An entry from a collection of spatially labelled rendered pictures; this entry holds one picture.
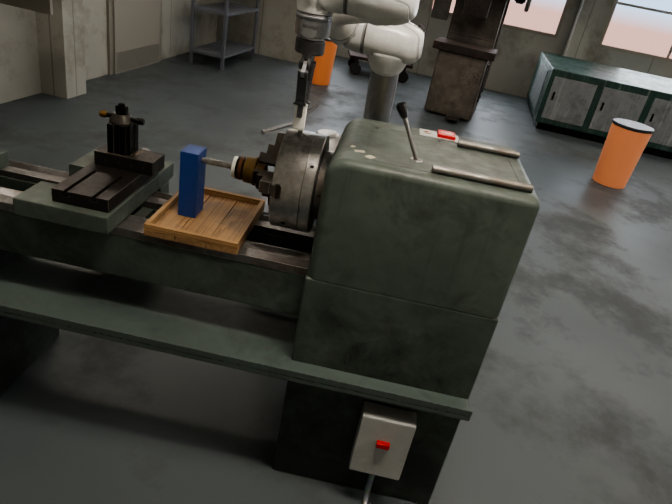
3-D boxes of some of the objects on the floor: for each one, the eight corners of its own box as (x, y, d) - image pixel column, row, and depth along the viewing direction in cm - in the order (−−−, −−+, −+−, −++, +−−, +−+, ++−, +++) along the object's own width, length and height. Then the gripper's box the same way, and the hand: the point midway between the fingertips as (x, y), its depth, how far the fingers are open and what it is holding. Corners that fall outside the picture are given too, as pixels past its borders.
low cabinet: (651, 129, 907) (673, 79, 868) (686, 164, 745) (716, 104, 706) (524, 101, 933) (541, 50, 894) (532, 128, 770) (553, 68, 732)
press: (501, 136, 706) (584, -123, 575) (406, 114, 718) (466, -144, 587) (495, 110, 830) (562, -107, 699) (414, 92, 841) (465, -125, 710)
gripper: (301, 30, 146) (289, 119, 158) (291, 37, 135) (279, 133, 146) (329, 36, 146) (315, 125, 157) (321, 44, 134) (307, 139, 146)
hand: (300, 116), depth 150 cm, fingers closed
